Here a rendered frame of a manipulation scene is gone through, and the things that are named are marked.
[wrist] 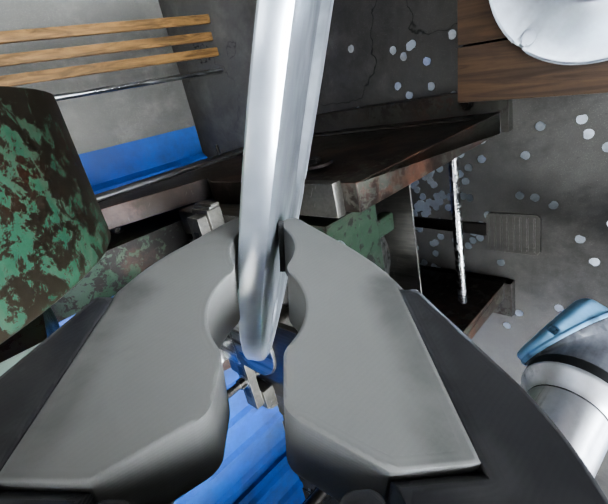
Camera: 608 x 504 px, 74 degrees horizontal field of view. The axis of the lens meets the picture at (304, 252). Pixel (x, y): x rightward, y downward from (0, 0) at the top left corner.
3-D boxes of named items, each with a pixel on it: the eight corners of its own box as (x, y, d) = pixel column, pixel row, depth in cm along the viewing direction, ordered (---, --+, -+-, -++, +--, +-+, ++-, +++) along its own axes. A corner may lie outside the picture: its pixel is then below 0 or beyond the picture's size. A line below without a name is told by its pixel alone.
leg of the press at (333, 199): (512, 83, 98) (203, 205, 43) (513, 131, 102) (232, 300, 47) (268, 121, 162) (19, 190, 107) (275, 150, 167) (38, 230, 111)
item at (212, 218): (218, 201, 78) (171, 220, 71) (241, 278, 84) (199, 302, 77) (202, 200, 82) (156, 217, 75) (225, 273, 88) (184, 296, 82)
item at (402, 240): (408, 162, 92) (406, 163, 91) (425, 322, 107) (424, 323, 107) (284, 167, 121) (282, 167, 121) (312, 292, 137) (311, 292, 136)
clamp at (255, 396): (261, 346, 90) (224, 373, 84) (278, 404, 96) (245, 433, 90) (245, 338, 94) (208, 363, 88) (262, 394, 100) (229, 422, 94)
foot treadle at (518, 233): (547, 208, 94) (540, 216, 90) (546, 247, 97) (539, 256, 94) (348, 199, 135) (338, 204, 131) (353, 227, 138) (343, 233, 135)
